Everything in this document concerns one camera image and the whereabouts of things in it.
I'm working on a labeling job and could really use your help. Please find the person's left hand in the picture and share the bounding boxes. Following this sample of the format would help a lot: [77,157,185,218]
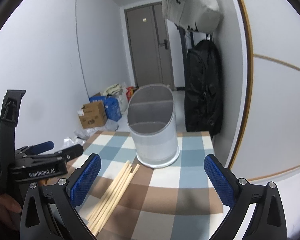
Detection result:
[0,194,22,230]

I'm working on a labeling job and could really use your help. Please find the white plastic bag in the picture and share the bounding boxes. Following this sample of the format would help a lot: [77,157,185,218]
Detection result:
[60,137,86,150]

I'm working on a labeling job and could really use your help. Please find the grey plastic parcel bag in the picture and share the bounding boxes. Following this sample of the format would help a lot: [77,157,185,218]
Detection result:
[74,119,119,140]

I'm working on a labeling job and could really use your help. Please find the brown cardboard box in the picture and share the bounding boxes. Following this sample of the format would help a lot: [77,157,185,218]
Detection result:
[77,101,108,129]

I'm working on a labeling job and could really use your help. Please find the blue cardboard box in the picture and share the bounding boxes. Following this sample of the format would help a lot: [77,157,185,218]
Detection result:
[89,95,122,121]

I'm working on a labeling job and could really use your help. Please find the beige tote bag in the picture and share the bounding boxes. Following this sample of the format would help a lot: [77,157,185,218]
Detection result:
[102,83,127,96]

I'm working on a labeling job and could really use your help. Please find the red snack bag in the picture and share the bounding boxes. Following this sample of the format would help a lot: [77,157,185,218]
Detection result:
[126,86,138,102]

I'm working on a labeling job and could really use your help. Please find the checkered table mat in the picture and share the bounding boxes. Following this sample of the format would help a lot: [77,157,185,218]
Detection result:
[68,132,223,239]

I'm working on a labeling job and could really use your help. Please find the white utensil holder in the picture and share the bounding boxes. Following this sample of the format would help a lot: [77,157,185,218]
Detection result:
[127,84,180,168]

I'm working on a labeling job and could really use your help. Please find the black hanging coat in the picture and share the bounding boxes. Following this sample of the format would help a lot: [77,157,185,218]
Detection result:
[184,40,223,137]

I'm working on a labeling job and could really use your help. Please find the grey door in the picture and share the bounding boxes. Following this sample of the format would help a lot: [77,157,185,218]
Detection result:
[124,2,175,89]

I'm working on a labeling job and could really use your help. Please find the black metal rack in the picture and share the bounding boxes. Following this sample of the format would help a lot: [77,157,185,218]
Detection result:
[175,25,194,90]

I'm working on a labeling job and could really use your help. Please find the grey hanging bag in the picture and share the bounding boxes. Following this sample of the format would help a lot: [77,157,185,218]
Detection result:
[161,0,221,34]

